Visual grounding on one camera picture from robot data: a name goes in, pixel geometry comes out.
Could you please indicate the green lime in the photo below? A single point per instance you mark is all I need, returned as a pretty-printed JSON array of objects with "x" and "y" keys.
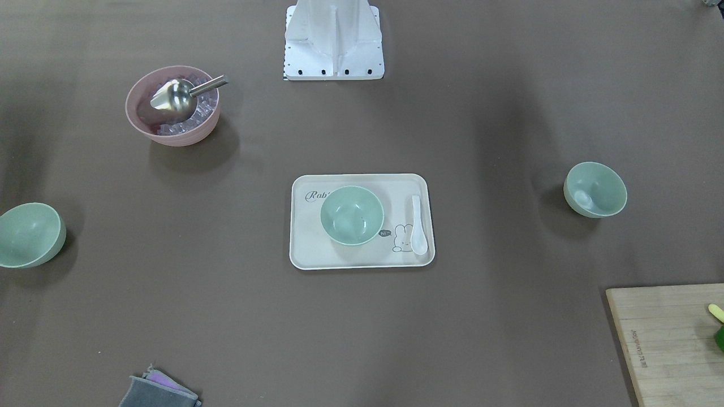
[{"x": 719, "y": 338}]

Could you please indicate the green bowl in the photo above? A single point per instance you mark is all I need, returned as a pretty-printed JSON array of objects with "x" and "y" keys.
[
  {"x": 31, "y": 234},
  {"x": 352, "y": 215},
  {"x": 595, "y": 190}
]

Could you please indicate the cream rabbit tray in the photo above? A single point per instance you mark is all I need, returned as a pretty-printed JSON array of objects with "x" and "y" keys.
[{"x": 312, "y": 249}]

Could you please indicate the wooden cutting board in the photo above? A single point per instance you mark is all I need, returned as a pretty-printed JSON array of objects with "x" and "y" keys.
[{"x": 668, "y": 339}]

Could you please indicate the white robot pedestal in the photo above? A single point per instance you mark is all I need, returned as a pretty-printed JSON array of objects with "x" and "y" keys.
[{"x": 333, "y": 40}]

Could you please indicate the yellow plastic knife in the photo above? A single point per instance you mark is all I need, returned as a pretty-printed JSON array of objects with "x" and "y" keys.
[{"x": 717, "y": 312}]

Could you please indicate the green bowl on tray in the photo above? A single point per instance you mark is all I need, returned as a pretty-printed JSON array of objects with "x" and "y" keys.
[{"x": 352, "y": 215}]

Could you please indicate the pink bowl with ice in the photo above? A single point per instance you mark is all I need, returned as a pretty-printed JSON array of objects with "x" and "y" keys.
[{"x": 153, "y": 125}]

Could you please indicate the metal scoop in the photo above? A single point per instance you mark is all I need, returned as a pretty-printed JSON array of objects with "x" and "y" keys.
[{"x": 177, "y": 99}]

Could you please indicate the white ceramic spoon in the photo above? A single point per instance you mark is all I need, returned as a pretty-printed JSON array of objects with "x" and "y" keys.
[{"x": 418, "y": 241}]

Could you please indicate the grey folded cloth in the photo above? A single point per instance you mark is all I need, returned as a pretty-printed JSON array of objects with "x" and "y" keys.
[{"x": 155, "y": 388}]

